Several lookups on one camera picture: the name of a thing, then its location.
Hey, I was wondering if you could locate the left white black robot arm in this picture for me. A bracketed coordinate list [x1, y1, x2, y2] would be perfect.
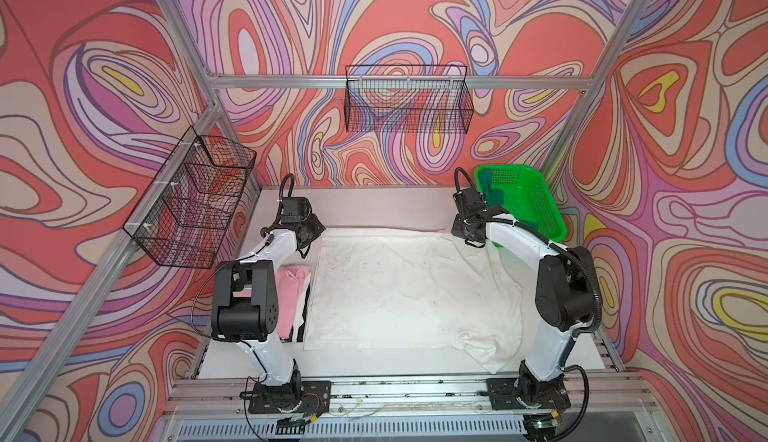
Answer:
[210, 173, 325, 413]

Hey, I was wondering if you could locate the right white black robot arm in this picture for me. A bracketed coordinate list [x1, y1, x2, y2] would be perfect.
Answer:
[451, 167, 603, 410]

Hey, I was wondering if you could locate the green plastic basket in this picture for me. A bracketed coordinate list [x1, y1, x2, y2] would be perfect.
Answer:
[474, 164, 567, 242]

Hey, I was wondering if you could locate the pink folded t shirt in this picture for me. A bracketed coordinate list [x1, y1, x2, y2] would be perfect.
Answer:
[232, 264, 311, 340]

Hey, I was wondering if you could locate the black white folded t shirt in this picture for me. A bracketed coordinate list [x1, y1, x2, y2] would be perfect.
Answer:
[281, 285, 312, 343]

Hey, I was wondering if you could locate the black wire basket left wall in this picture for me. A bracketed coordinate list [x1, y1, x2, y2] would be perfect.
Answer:
[123, 128, 256, 269]

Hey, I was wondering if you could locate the black wire basket wall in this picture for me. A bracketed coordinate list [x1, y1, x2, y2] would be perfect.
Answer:
[123, 128, 256, 269]
[344, 64, 475, 134]

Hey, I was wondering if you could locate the black wire basket back wall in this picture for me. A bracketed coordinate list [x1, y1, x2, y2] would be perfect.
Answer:
[344, 64, 475, 134]

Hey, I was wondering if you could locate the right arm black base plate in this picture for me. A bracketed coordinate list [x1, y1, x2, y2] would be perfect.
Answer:
[486, 377, 571, 412]

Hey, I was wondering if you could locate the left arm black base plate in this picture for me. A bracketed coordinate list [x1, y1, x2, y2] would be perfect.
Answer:
[240, 380, 332, 416]

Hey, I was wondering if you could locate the white vented cable duct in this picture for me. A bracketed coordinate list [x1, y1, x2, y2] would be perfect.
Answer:
[164, 414, 527, 441]

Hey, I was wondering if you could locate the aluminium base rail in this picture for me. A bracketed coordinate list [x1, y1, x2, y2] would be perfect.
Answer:
[162, 371, 660, 422]

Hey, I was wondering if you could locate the aluminium frame right post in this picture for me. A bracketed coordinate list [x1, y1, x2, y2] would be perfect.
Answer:
[540, 0, 652, 185]

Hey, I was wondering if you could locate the aluminium frame post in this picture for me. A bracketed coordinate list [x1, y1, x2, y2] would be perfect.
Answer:
[540, 0, 652, 185]
[139, 0, 263, 194]

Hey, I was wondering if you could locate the aluminium frame left post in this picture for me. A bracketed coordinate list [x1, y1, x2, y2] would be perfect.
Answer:
[139, 0, 263, 194]

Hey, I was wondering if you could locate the aluminium frame left bar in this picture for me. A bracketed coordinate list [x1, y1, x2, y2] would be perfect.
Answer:
[1, 102, 222, 441]

